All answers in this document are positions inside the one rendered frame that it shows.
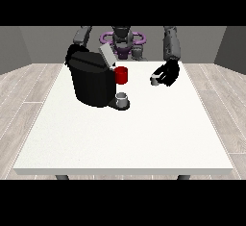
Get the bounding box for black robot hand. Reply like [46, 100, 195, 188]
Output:
[152, 59, 181, 88]
[64, 43, 90, 66]

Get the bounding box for small grey coffee pod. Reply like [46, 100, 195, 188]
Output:
[150, 73, 161, 87]

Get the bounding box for pale grey machine lid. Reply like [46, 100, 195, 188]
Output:
[98, 42, 116, 67]

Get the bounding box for black coffee machine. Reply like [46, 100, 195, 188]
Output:
[67, 50, 131, 111]

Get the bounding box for red pod holder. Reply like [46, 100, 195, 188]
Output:
[114, 65, 129, 86]

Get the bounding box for grey robot trunk purple rings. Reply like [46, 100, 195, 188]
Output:
[99, 26, 149, 62]

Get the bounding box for small grey cup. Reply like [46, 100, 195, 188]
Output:
[115, 91, 129, 108]

